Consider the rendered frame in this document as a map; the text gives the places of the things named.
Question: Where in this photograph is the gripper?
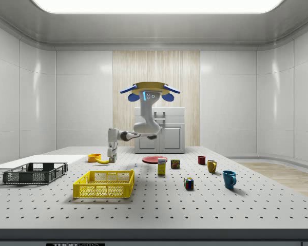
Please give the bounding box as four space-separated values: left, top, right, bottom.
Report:
107 147 118 162

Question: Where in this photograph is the red plate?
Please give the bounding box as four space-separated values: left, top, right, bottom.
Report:
142 155 168 165

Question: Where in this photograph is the yellow basket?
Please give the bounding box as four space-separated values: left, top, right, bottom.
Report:
72 169 136 199

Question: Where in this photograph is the yellow and white box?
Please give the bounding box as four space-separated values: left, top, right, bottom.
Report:
158 157 167 176

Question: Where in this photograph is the white cabinet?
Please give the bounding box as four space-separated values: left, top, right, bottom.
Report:
134 107 186 154

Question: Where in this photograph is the drone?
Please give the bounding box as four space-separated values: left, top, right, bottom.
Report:
119 81 182 103

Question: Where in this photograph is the puzzle cube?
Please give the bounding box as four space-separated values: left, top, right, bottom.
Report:
184 177 195 191

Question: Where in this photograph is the dark grey basket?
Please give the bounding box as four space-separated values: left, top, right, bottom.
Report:
2 162 69 185

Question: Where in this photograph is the yellow mug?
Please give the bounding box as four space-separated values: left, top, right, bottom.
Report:
207 159 218 174

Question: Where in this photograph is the blue mug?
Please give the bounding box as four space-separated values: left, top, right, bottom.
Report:
222 170 237 190

